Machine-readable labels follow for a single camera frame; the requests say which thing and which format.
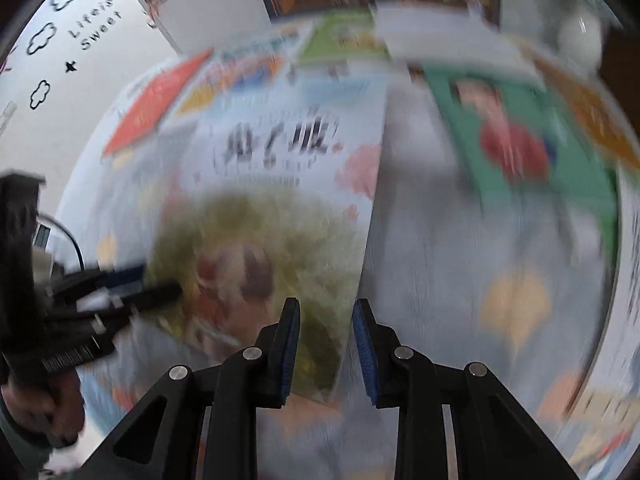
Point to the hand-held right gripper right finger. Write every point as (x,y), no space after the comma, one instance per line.
(364,360)

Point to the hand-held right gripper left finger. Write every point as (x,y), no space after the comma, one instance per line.
(290,360)

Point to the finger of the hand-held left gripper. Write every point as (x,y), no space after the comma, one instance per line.
(125,280)
(160,294)

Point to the white tree cover book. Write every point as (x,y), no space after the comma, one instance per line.
(280,170)

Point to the person's left forearm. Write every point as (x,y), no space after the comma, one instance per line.
(20,452)

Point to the person's left hand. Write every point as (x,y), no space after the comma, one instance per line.
(67,410)

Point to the orange red cover book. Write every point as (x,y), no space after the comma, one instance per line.
(150,105)

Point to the blue orange cover book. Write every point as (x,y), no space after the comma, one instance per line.
(235,75)

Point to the teal girl cover book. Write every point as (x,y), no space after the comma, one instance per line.
(575,195)

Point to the white bookcase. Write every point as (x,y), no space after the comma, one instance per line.
(220,5)

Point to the plain white cover book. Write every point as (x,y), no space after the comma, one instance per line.
(440,40)

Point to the white ceramic vase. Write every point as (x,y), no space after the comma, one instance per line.
(580,42)

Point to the white wall switch panel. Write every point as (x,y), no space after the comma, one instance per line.
(7,120)

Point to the black lettering wall sticker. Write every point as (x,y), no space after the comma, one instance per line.
(86,44)

